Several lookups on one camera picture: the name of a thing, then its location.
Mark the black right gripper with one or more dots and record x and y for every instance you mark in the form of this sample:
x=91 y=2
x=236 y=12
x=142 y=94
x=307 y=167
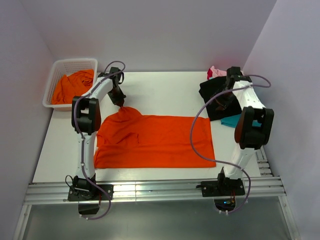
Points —
x=224 y=104

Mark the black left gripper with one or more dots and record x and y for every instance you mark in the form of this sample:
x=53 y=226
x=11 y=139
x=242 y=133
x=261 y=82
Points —
x=119 y=101

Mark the orange t-shirt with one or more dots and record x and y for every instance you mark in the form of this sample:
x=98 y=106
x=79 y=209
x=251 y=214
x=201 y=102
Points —
x=73 y=85
x=129 y=139

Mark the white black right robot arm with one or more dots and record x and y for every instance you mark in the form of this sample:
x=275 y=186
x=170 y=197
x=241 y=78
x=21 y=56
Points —
x=252 y=131

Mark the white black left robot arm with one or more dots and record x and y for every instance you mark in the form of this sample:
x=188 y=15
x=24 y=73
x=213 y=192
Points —
x=86 y=120

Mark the black folded t-shirt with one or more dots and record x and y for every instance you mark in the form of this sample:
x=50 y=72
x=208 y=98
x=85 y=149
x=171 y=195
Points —
x=209 y=89

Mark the teal folded t-shirt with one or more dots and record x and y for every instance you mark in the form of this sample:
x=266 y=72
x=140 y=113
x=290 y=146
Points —
x=230 y=121

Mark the pink folded t-shirt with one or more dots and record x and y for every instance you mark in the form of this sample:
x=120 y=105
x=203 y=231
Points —
x=214 y=73

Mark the orange t-shirt in basket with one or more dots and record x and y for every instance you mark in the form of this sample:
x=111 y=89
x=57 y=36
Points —
x=73 y=85

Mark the white plastic laundry basket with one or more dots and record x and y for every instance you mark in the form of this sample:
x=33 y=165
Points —
x=66 y=67

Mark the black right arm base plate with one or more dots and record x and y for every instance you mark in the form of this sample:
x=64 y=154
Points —
x=216 y=189

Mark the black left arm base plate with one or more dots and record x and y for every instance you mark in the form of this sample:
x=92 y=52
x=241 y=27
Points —
x=77 y=194

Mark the aluminium table frame rail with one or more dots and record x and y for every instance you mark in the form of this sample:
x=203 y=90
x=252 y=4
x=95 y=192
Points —
x=265 y=185

